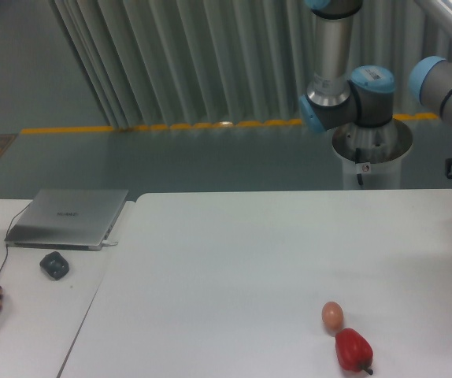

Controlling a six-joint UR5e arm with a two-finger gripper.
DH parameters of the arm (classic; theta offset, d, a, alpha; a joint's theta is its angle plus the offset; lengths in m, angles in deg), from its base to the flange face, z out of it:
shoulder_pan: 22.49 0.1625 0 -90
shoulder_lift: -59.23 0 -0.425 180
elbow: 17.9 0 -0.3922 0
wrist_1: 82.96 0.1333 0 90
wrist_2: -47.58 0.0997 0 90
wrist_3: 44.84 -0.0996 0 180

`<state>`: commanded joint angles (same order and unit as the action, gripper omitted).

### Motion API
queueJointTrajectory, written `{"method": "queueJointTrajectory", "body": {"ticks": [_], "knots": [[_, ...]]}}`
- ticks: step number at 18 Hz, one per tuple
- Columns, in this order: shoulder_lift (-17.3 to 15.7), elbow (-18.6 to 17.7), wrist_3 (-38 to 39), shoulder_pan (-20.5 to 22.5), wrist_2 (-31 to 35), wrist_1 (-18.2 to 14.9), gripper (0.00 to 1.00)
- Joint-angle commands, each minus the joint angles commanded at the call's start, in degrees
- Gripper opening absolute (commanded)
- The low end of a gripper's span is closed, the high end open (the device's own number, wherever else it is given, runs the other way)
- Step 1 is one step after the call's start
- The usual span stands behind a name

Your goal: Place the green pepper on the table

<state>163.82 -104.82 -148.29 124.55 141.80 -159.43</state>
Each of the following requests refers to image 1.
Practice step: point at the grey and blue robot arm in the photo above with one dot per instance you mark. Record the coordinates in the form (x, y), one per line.
(358, 106)

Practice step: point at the red bell pepper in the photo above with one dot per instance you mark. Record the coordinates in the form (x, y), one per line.
(354, 353)

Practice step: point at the brown egg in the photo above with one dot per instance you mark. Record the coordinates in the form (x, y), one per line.
(332, 315)

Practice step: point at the pleated grey curtain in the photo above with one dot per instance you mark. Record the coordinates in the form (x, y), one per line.
(205, 62)

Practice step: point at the white usb dongle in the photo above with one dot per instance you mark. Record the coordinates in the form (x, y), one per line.
(109, 243)

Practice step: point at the silver closed laptop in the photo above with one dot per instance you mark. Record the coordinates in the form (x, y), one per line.
(68, 219)

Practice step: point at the small black gadget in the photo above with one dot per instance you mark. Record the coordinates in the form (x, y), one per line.
(54, 265)

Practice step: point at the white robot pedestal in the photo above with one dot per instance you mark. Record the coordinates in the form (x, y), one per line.
(371, 158)

